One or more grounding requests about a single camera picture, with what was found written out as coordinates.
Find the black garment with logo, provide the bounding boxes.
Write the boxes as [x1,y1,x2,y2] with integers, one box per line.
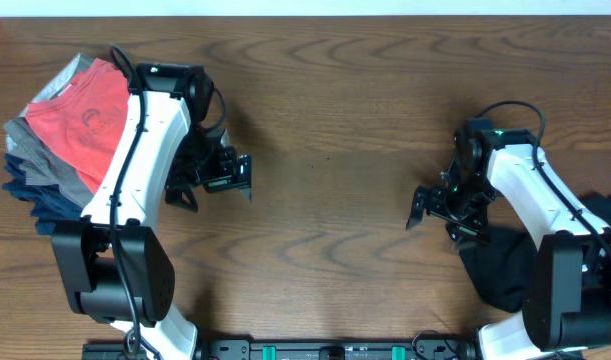
[457,192,611,314]

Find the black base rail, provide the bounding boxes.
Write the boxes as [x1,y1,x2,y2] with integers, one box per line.
[81,338,584,360]

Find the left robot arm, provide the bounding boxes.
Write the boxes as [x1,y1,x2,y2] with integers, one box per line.
[52,63,252,359]

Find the folded navy blue garment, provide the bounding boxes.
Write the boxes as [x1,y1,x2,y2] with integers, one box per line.
[2,154,82,236]

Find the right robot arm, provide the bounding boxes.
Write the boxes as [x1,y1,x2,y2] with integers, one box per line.
[406,118,611,359]

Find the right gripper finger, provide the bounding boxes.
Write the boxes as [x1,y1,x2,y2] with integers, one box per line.
[447,227,490,250]
[405,186,430,230]

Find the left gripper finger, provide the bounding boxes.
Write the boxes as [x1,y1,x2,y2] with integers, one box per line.
[165,184,198,212]
[238,155,252,202]

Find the red soccer t-shirt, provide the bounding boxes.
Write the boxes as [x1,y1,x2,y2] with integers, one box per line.
[25,59,129,193]

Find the small looped black cable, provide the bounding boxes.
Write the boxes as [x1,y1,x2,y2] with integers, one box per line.
[410,329,466,360]

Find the folded grey shorts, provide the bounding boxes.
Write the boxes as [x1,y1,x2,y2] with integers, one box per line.
[4,53,93,208]

